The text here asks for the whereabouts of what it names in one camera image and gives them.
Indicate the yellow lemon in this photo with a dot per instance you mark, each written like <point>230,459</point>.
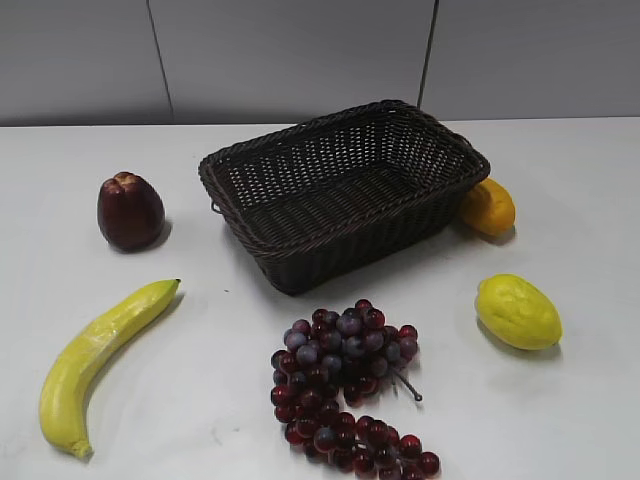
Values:
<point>518,313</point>

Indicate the yellow banana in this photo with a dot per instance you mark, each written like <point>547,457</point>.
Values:
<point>61,408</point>

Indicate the dark red apple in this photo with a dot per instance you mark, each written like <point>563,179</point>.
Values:
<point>130,213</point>

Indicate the red purple grape bunch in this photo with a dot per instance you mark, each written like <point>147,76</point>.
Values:
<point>332,362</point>

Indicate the orange yellow mango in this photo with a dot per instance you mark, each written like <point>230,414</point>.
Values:
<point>488,208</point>

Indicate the dark woven wicker basket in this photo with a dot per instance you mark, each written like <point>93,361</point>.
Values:
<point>322,198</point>

